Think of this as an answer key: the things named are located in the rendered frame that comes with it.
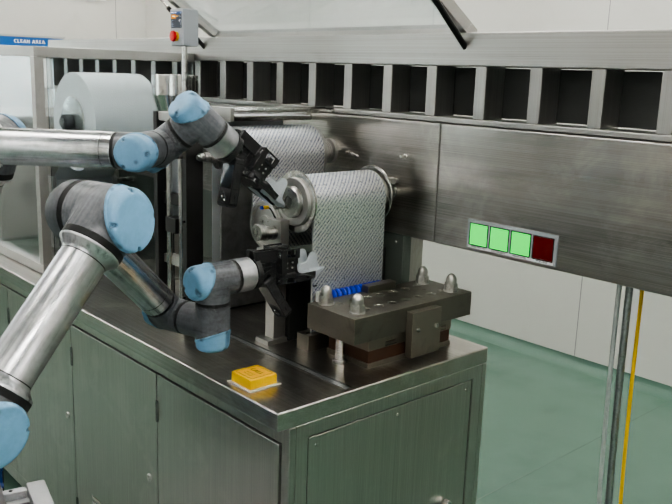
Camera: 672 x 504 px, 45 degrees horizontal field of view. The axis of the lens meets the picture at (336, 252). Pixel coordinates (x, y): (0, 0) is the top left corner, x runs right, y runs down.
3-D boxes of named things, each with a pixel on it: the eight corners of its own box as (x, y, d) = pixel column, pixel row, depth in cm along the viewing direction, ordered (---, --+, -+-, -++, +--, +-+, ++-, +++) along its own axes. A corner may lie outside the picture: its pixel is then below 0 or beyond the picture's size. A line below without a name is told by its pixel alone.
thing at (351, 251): (310, 299, 193) (312, 223, 189) (380, 285, 208) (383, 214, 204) (311, 300, 193) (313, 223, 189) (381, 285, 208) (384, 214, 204)
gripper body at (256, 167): (282, 162, 185) (249, 129, 177) (263, 193, 182) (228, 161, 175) (262, 159, 190) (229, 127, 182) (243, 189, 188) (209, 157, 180)
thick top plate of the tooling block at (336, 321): (307, 327, 188) (307, 302, 187) (422, 300, 214) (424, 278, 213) (353, 346, 177) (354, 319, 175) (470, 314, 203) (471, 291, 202)
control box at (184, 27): (165, 45, 226) (164, 8, 224) (185, 46, 230) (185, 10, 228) (178, 45, 221) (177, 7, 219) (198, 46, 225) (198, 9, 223)
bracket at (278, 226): (253, 341, 199) (255, 219, 192) (274, 336, 203) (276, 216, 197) (266, 346, 195) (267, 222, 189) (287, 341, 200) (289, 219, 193)
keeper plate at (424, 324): (404, 356, 189) (406, 311, 186) (432, 348, 195) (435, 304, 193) (412, 359, 187) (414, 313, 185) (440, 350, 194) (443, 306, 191)
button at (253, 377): (231, 381, 173) (231, 370, 172) (257, 374, 177) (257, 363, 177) (250, 391, 168) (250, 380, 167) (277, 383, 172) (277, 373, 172)
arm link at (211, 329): (200, 337, 183) (199, 290, 181) (238, 347, 177) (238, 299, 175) (175, 346, 177) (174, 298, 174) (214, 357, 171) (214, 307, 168)
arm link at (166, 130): (119, 149, 168) (158, 118, 166) (139, 144, 179) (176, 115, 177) (142, 180, 169) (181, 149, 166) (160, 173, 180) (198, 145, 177)
